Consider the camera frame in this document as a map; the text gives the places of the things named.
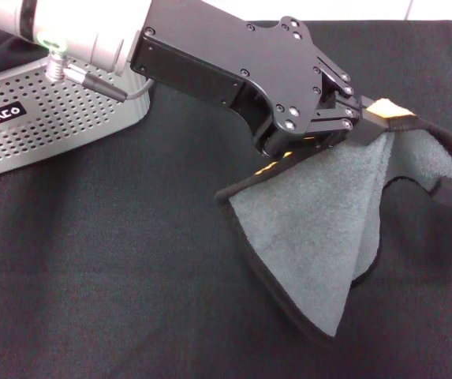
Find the yellow and grey towel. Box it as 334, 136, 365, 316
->
214, 97, 452, 340

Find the grey cable with metal plug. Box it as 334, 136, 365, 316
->
46, 51, 155, 103

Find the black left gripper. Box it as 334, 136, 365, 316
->
129, 0, 385, 159

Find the grey perforated storage box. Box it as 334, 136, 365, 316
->
0, 53, 151, 182

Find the black tablecloth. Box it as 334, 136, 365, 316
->
0, 17, 452, 379

